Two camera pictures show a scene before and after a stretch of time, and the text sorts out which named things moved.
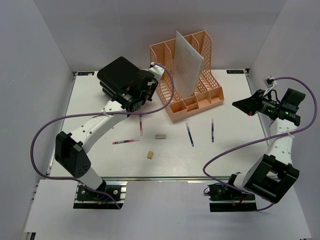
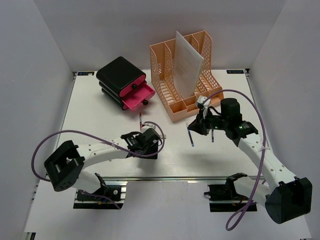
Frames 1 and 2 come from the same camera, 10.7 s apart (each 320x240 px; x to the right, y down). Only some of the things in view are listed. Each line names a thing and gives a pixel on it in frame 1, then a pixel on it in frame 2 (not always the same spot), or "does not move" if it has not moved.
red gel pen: [140, 125] does not move
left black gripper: [154, 86] to [154, 148]
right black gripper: [250, 105] to [199, 125]
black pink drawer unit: [120, 74] does not move
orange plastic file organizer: [208, 93] does not move
